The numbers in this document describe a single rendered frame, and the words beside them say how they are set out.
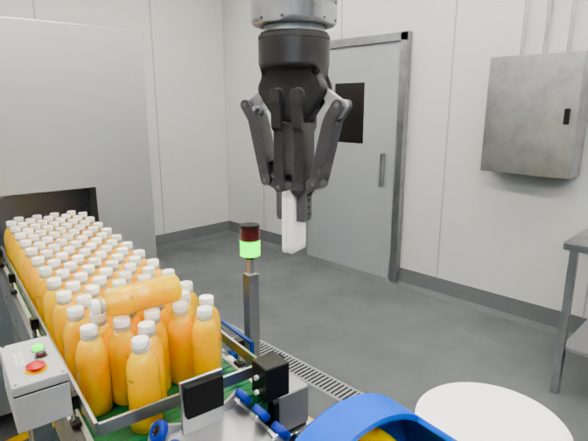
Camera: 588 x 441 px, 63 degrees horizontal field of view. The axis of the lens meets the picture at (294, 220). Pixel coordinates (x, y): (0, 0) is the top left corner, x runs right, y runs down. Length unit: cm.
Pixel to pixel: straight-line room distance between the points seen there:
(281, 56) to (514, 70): 329
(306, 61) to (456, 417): 76
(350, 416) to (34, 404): 67
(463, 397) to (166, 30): 521
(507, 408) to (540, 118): 277
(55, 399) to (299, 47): 86
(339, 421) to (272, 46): 45
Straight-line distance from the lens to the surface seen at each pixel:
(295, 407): 142
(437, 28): 429
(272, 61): 50
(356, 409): 67
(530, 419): 109
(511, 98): 373
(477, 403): 109
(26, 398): 111
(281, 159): 53
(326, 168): 51
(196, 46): 598
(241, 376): 126
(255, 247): 148
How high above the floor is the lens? 162
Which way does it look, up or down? 13 degrees down
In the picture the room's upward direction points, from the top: straight up
